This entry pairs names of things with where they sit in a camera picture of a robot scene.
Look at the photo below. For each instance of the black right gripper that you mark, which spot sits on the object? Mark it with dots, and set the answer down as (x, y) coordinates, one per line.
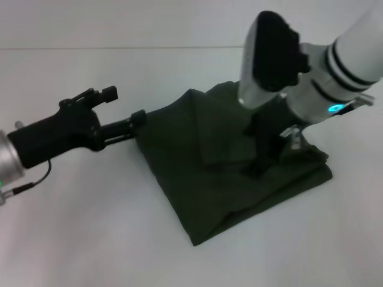
(269, 134)

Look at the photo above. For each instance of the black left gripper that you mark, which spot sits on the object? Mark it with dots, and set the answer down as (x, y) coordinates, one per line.
(57, 134)

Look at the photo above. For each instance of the dark green printed t-shirt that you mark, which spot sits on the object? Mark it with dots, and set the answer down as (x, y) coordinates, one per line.
(209, 179)

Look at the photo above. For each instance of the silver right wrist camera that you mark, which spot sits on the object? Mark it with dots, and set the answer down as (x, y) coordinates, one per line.
(269, 59)

